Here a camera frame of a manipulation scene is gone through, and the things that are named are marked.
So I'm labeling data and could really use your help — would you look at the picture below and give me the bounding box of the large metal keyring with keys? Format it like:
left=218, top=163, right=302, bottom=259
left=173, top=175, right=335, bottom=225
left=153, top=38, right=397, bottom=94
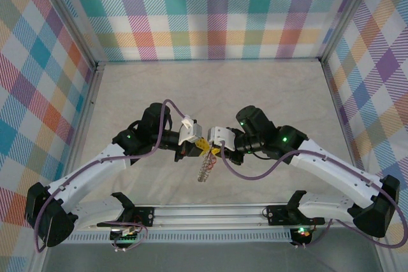
left=196, top=150, right=218, bottom=183

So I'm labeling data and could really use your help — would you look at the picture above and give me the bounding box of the left controller board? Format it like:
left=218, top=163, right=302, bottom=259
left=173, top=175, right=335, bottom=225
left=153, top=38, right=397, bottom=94
left=109, top=227, right=142, bottom=245

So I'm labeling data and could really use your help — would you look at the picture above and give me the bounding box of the controller board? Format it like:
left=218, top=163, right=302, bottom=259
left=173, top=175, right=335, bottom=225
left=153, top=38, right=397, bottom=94
left=109, top=227, right=142, bottom=245
left=290, top=226, right=312, bottom=247

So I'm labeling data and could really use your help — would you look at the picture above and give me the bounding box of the right controller board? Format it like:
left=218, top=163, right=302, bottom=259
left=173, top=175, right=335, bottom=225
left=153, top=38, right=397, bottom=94
left=290, top=226, right=312, bottom=247

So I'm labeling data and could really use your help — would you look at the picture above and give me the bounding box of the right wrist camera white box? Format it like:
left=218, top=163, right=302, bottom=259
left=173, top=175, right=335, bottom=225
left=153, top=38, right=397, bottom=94
left=207, top=126, right=237, bottom=152

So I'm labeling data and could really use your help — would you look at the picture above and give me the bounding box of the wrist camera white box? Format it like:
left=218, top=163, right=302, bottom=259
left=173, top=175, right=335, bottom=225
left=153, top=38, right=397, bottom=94
left=207, top=126, right=237, bottom=152
left=177, top=115, right=204, bottom=145

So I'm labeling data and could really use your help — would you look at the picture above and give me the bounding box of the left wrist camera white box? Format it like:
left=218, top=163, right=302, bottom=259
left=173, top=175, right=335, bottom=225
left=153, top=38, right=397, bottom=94
left=177, top=115, right=204, bottom=145

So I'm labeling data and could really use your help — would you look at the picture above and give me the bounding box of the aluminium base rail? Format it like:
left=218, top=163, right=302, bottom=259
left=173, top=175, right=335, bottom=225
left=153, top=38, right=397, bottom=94
left=34, top=203, right=387, bottom=232

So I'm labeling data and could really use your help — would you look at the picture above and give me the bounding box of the aluminium frame side rail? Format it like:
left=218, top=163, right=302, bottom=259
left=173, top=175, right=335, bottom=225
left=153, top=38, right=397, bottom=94
left=54, top=63, right=106, bottom=206
left=320, top=61, right=370, bottom=204

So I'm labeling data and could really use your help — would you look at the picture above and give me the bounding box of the slotted grey cable duct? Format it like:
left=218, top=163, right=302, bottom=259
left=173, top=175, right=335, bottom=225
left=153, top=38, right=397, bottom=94
left=47, top=232, right=294, bottom=245

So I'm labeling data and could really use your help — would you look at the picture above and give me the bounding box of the aluminium frame post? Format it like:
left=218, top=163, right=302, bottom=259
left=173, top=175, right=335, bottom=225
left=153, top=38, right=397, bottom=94
left=37, top=0, right=98, bottom=69
left=319, top=0, right=382, bottom=62

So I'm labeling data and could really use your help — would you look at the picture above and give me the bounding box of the aluminium frame leg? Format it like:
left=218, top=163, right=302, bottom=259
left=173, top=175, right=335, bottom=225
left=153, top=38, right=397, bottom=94
left=371, top=227, right=395, bottom=272
left=30, top=230, right=50, bottom=272

